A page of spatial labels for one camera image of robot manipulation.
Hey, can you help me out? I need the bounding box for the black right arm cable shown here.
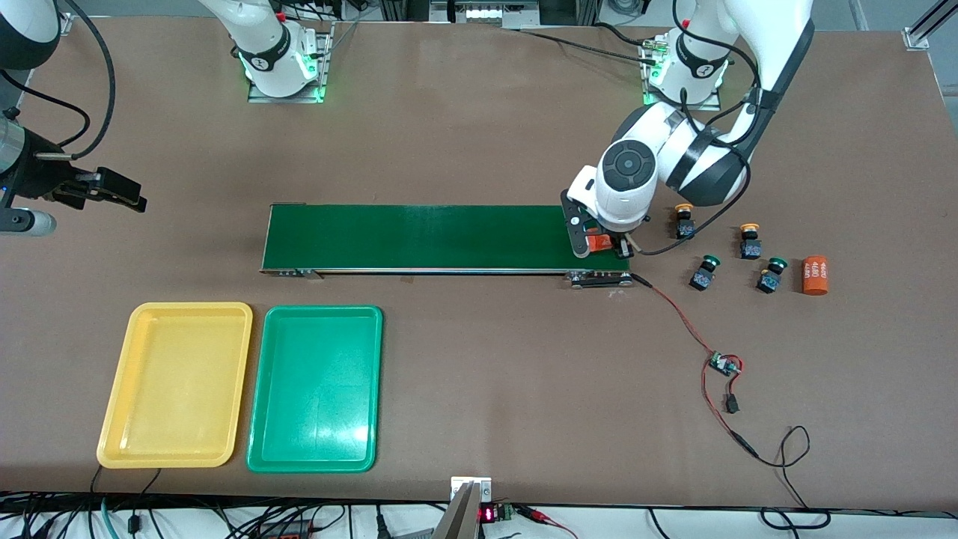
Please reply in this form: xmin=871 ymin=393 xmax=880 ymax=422
xmin=0 ymin=0 xmax=117 ymax=159

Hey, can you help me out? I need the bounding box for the thin black looped cable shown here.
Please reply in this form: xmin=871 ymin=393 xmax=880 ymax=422
xmin=752 ymin=425 xmax=832 ymax=529

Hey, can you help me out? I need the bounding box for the green plastic tray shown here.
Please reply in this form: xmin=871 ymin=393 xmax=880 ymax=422
xmin=245 ymin=305 xmax=384 ymax=474

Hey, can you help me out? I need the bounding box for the yellow plastic tray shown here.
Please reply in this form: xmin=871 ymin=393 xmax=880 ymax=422
xmin=96 ymin=302 xmax=254 ymax=469

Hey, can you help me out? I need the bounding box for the black cable on table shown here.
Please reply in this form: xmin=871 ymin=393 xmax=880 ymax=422
xmin=516 ymin=22 xmax=659 ymax=65

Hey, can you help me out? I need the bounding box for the green conveyor belt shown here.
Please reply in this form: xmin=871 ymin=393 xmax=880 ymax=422
xmin=259 ymin=202 xmax=634 ymax=290

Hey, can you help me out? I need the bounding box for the green push button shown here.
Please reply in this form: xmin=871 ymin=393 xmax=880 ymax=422
xmin=689 ymin=255 xmax=721 ymax=293
xmin=755 ymin=257 xmax=789 ymax=295

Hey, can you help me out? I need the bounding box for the equipment rack behind table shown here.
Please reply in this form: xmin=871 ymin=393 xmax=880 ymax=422
xmin=378 ymin=0 xmax=599 ymax=31

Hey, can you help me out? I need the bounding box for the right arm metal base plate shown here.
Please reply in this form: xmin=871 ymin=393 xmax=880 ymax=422
xmin=247 ymin=30 xmax=335 ymax=104

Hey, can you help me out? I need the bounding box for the red clip lead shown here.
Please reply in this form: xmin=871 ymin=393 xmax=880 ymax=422
xmin=515 ymin=505 xmax=579 ymax=539

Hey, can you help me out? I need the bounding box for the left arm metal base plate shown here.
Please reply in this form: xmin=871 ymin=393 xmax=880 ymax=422
xmin=642 ymin=37 xmax=723 ymax=112

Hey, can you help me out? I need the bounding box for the grey mount bar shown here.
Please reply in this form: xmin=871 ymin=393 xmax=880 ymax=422
xmin=432 ymin=481 xmax=481 ymax=539

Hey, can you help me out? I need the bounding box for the red and black wire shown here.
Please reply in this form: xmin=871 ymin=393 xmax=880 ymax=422
xmin=631 ymin=273 xmax=760 ymax=459

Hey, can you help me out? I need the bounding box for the silver mount bracket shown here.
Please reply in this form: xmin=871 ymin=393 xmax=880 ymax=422
xmin=450 ymin=476 xmax=493 ymax=504

